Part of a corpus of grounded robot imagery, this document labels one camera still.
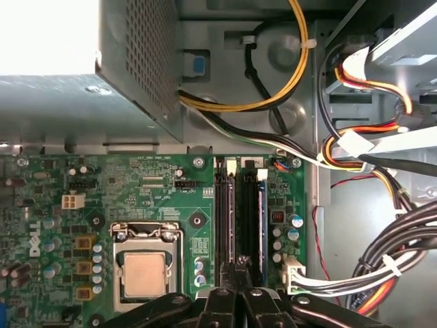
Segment grey power supply unit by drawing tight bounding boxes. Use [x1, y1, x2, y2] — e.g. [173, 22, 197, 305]
[0, 0, 185, 146]

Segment black open PC case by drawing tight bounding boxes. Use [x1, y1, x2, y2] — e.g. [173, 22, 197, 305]
[0, 0, 437, 328]

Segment white wire connector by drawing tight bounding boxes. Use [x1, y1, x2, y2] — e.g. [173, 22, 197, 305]
[281, 256, 342, 297]

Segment small blue plastic clip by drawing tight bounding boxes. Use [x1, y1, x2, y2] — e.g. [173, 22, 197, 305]
[184, 50, 210, 81]

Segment multicoloured power wire bundle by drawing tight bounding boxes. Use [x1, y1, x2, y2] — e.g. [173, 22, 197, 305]
[320, 51, 416, 215]

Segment green motherboard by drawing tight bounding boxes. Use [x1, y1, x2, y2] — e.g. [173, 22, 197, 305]
[0, 153, 307, 328]

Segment orange wire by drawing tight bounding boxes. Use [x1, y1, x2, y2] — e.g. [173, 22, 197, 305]
[351, 273, 399, 317]

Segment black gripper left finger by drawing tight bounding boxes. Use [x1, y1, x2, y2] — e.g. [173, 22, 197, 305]
[117, 260, 240, 328]

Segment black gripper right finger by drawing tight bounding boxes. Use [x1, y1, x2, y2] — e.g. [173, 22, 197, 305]
[235, 254, 393, 328]

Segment metal CPU socket cover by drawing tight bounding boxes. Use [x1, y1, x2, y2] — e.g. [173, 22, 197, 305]
[109, 221, 185, 314]

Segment grey metal drive cage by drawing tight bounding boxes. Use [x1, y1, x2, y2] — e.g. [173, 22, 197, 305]
[322, 0, 437, 158]

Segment black white wire bundle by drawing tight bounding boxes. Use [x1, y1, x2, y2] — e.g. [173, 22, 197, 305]
[191, 109, 371, 172]

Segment silver CPU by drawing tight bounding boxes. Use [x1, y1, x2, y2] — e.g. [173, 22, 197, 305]
[123, 252, 167, 298]

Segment yellow black power wires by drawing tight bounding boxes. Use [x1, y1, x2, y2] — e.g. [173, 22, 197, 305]
[175, 0, 318, 137]

